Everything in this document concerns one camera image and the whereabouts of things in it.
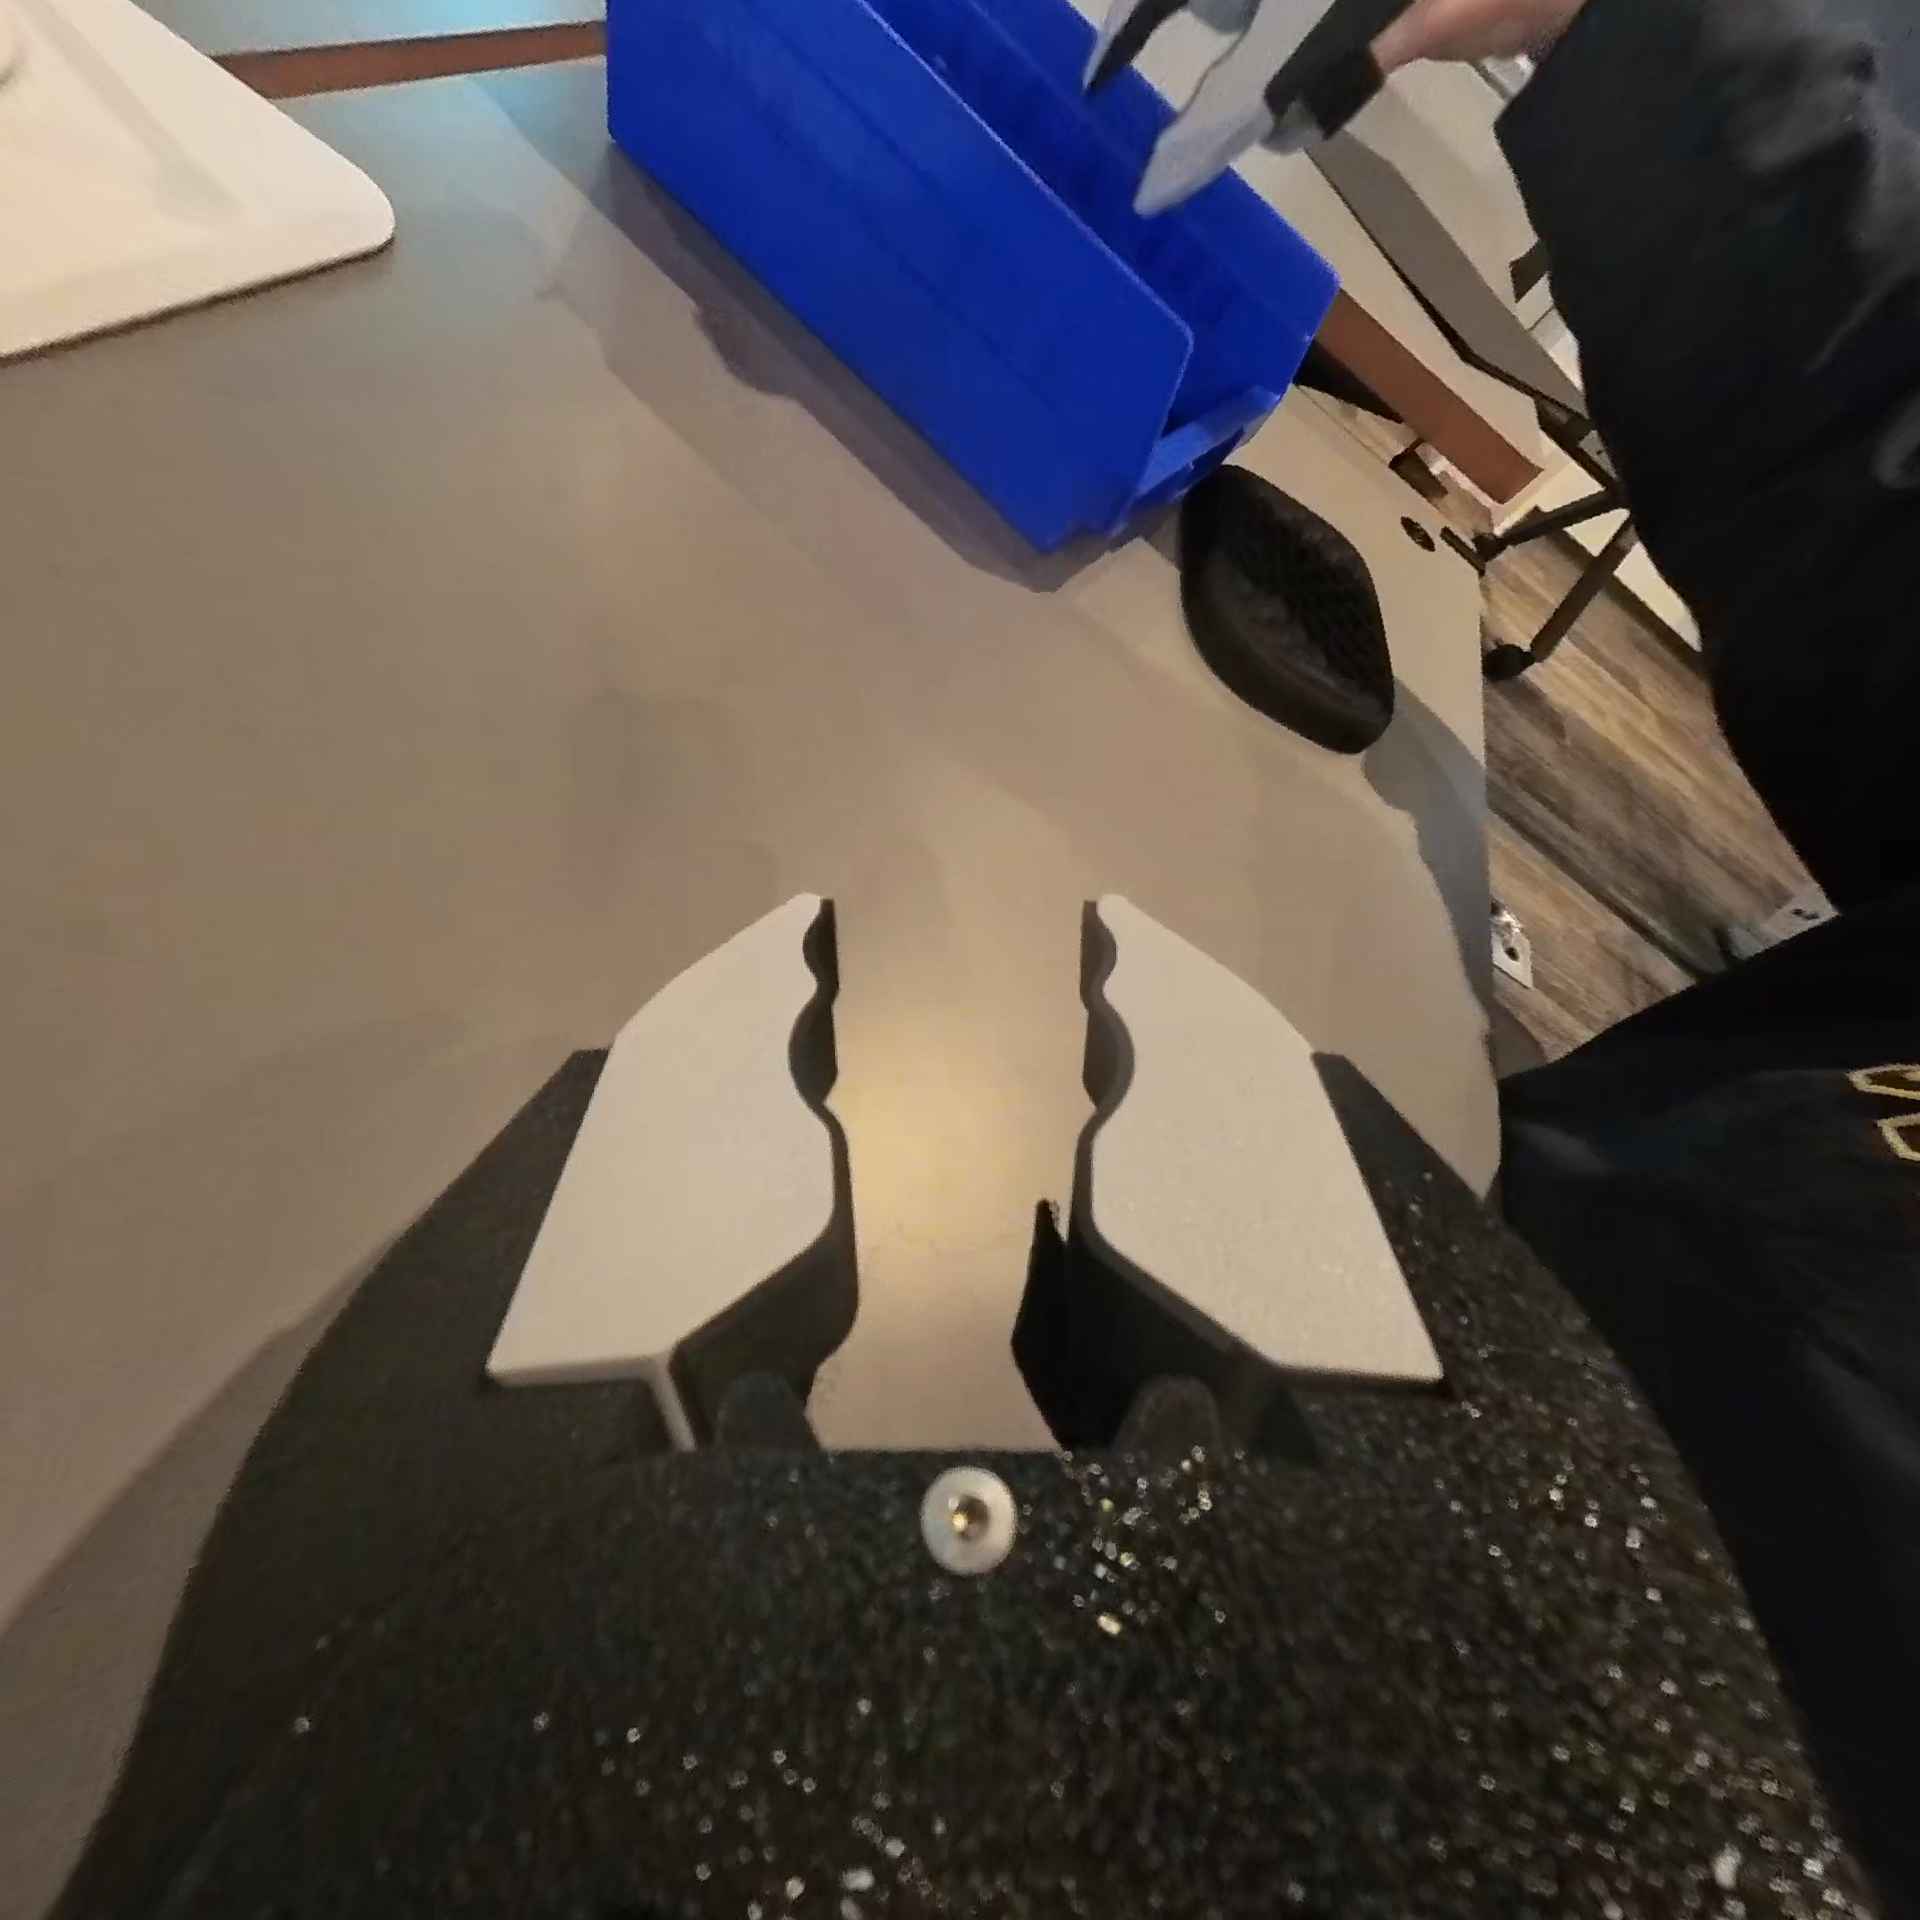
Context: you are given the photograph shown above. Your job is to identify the black textured dome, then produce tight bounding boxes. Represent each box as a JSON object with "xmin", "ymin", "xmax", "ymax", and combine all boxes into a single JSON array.
[{"xmin": 1179, "ymin": 463, "xmax": 1399, "ymax": 756}]

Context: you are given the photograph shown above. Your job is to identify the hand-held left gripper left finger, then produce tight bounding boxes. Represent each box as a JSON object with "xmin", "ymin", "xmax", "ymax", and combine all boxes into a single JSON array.
[{"xmin": 488, "ymin": 894, "xmax": 864, "ymax": 1452}]

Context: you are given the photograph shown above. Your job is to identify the brown edged grey table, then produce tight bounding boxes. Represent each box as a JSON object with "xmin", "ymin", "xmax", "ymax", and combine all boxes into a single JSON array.
[{"xmin": 1303, "ymin": 59, "xmax": 1594, "ymax": 507}]

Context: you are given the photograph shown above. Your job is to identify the blue plastic bin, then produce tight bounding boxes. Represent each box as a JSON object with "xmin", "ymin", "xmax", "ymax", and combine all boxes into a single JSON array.
[{"xmin": 604, "ymin": 0, "xmax": 1343, "ymax": 553}]

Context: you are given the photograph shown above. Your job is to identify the person's right hand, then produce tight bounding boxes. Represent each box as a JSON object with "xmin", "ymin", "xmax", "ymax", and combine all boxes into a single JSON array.
[{"xmin": 1369, "ymin": 0, "xmax": 1585, "ymax": 73}]

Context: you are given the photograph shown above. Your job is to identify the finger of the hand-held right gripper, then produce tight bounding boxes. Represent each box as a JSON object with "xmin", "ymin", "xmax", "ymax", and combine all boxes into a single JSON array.
[
  {"xmin": 1080, "ymin": 0, "xmax": 1192, "ymax": 86},
  {"xmin": 1132, "ymin": 0, "xmax": 1332, "ymax": 219}
]

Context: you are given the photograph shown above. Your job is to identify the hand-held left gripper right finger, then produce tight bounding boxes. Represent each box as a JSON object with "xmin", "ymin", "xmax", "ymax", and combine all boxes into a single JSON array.
[{"xmin": 1011, "ymin": 894, "xmax": 1447, "ymax": 1452}]

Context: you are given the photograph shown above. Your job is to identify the person's dark clothing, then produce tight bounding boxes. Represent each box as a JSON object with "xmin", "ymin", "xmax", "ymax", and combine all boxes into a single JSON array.
[{"xmin": 1498, "ymin": 885, "xmax": 1920, "ymax": 1833}]

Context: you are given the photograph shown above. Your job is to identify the white document stand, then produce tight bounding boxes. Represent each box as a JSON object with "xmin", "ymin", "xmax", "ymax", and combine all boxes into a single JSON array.
[{"xmin": 0, "ymin": 0, "xmax": 399, "ymax": 363}]

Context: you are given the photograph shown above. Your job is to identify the black wheeled monitor stand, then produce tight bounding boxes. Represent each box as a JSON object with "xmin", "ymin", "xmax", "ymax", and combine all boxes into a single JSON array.
[{"xmin": 1476, "ymin": 225, "xmax": 1643, "ymax": 689}]

